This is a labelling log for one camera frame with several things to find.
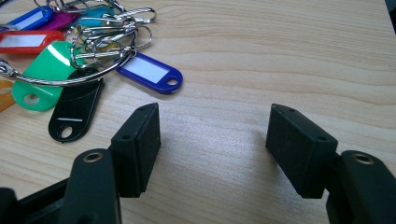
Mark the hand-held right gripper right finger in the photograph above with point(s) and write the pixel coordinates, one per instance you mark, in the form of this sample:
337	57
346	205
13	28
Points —
299	149

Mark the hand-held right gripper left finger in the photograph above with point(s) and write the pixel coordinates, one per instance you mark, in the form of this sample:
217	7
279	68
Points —
137	155

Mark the black key tag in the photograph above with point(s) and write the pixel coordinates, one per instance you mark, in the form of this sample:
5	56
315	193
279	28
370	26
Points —
74	105

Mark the dark blue key tag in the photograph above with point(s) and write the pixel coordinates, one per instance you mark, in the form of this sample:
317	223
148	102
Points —
146	70

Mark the yellow key tag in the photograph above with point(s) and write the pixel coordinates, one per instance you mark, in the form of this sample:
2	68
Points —
110	47

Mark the green key tag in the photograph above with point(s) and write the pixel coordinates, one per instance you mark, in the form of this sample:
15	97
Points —
46	71

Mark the bunch of small metal clips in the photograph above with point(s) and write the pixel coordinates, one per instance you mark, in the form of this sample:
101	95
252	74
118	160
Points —
106	31

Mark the orange key tag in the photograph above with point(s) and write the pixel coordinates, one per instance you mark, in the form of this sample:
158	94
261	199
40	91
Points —
3	101

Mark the teal key tag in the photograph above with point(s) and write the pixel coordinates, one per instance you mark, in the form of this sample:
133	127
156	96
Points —
93	15

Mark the red key tag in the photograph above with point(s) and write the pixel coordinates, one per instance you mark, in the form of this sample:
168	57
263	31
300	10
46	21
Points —
49	35

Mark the magenta key tag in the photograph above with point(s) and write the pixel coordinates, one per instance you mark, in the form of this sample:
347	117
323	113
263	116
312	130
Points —
60	20

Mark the dark object at table edge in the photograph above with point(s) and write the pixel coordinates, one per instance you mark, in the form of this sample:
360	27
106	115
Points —
392	12

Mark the light blue key tag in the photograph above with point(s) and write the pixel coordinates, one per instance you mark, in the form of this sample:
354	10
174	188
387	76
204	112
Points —
31	17

